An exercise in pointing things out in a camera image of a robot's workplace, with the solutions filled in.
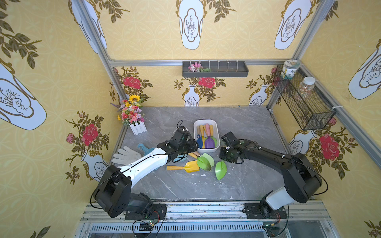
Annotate light green shovel wooden handle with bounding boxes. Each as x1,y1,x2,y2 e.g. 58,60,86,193
194,151,215,167

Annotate green pointed trowel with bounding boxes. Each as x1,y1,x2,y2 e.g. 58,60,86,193
215,161,227,180

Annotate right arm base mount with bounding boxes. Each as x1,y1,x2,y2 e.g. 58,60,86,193
242,198,288,220

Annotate white storage box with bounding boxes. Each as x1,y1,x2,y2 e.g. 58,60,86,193
193,119,221,153

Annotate purple shovel pink handle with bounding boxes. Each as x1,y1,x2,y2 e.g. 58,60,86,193
204,124,215,149

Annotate green wide shovel yellow handle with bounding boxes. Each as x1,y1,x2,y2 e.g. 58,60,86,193
189,153,212,171

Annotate black wire basket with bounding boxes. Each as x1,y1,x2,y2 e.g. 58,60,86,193
273,65,336,131

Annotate jar with white lid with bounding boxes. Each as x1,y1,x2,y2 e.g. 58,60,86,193
296,76,316,100

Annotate green trowel yellow handle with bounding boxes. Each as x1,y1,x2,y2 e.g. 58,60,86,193
209,125,214,139

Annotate yellow scoop shovel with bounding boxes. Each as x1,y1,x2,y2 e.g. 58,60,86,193
166,160,200,173

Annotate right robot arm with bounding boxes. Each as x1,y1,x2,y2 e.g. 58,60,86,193
219,132,323,213

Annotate dark wall shelf tray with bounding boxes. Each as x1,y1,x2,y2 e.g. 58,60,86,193
182,60,249,78

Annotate white work glove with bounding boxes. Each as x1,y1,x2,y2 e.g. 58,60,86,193
111,146,142,166

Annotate pink flowers on shelf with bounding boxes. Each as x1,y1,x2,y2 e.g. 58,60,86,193
188,62,211,72

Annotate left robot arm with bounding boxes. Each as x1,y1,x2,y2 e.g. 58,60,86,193
91,126,198,218

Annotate blue small trowel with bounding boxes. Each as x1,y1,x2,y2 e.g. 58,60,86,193
196,126,203,149

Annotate light blue dustpan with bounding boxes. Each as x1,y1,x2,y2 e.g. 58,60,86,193
138,143,156,156

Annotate flower pot white fence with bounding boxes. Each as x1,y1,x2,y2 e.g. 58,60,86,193
112,95,147,135

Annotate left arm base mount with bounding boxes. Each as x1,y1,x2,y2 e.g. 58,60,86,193
125,193,167,221

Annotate jar with patterned lid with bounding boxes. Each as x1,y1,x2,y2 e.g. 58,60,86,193
280,59,301,80

